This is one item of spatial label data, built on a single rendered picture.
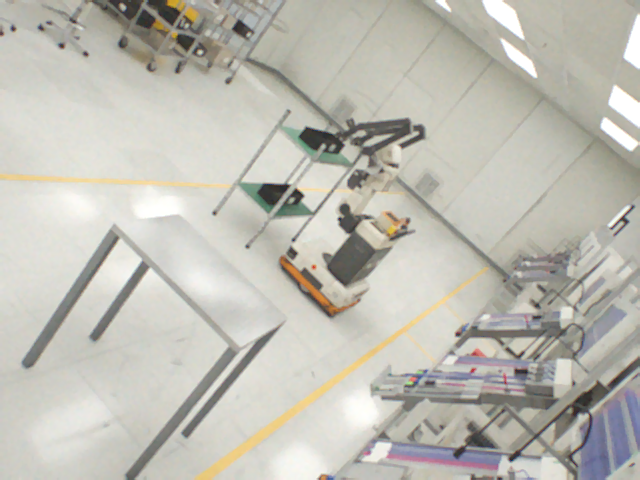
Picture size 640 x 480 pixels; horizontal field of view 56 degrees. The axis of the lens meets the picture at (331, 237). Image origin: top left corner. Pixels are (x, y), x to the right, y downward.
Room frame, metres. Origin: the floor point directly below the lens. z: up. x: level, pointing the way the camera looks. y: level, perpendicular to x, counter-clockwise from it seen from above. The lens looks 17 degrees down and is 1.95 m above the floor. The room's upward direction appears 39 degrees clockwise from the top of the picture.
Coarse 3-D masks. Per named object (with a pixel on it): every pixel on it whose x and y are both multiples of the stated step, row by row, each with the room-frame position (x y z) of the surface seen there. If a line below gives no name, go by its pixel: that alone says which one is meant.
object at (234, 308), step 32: (128, 224) 2.13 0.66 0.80; (160, 224) 2.30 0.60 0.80; (96, 256) 2.06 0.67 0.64; (160, 256) 2.09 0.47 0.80; (192, 256) 2.26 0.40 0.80; (128, 288) 2.46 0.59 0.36; (192, 288) 2.05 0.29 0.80; (224, 288) 2.22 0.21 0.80; (256, 288) 2.41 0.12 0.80; (64, 320) 2.10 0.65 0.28; (224, 320) 2.02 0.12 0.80; (256, 320) 2.18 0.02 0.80; (32, 352) 2.06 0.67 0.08; (224, 352) 1.95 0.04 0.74; (256, 352) 2.35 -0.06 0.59; (224, 384) 2.35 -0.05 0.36; (160, 448) 1.98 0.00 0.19
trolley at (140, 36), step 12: (180, 0) 7.57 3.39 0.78; (192, 0) 7.32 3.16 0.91; (156, 12) 7.08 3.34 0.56; (216, 12) 7.58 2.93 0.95; (132, 24) 6.81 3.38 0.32; (168, 24) 6.79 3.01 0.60; (132, 36) 6.81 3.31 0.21; (144, 36) 7.19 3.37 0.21; (168, 36) 6.80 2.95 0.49; (192, 36) 7.38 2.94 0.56; (192, 48) 7.57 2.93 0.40; (180, 72) 7.65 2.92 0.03
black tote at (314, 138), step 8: (304, 128) 4.82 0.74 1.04; (312, 128) 4.94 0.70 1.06; (304, 136) 4.81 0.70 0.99; (312, 136) 4.80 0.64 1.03; (320, 136) 5.18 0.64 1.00; (328, 136) 5.33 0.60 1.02; (312, 144) 4.78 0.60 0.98; (320, 144) 4.84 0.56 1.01; (328, 144) 4.98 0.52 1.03; (336, 144) 5.13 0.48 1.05; (344, 144) 5.30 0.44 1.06; (328, 152) 5.10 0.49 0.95; (336, 152) 5.26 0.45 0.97
